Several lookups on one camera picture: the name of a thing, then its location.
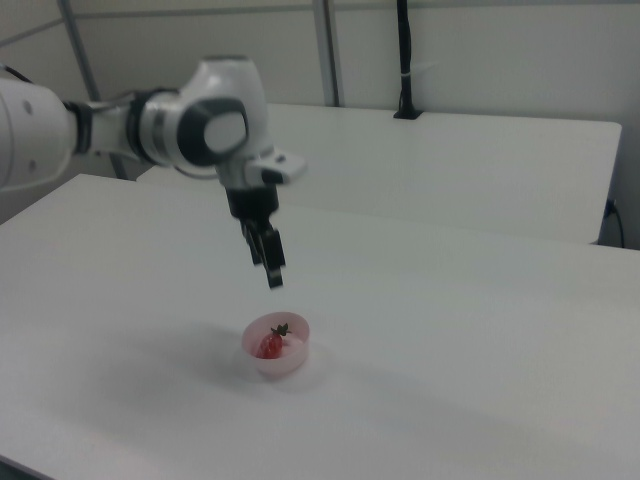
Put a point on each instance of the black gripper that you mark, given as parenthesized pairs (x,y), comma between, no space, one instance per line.
(252,202)

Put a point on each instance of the red strawberry with green leaves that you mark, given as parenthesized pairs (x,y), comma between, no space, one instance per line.
(270,346)

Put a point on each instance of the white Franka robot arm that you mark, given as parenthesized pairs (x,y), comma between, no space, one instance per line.
(220,100)

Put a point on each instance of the pink plastic bowl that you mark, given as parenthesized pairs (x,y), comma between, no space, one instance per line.
(280,367)

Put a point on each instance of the long white table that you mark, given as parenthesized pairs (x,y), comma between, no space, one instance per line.
(450,165)

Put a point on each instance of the black camera pole with clamp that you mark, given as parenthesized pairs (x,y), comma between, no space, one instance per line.
(406,60)

